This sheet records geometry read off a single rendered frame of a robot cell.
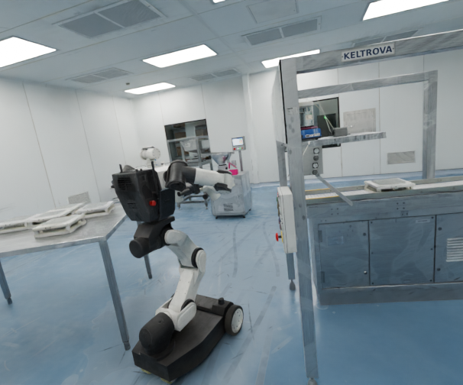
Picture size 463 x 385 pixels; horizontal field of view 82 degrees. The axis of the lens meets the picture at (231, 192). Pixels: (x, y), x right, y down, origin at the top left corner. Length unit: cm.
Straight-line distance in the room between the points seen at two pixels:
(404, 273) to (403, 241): 26
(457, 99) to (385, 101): 136
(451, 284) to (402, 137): 511
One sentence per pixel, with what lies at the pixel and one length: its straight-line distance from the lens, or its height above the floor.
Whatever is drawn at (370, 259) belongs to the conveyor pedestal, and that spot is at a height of 37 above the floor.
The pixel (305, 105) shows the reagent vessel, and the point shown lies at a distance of 194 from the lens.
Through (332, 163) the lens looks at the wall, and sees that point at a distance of 714.
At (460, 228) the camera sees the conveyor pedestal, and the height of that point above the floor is 56.
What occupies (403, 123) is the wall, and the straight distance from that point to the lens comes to 732.
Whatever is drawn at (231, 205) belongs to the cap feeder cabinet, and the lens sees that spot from 462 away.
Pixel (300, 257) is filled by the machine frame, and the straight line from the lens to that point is 133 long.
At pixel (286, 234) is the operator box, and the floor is 95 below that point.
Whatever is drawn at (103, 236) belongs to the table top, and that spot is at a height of 86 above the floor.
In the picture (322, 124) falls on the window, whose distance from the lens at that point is 707.
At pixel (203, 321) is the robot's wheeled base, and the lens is 204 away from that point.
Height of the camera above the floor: 137
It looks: 11 degrees down
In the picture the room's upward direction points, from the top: 7 degrees counter-clockwise
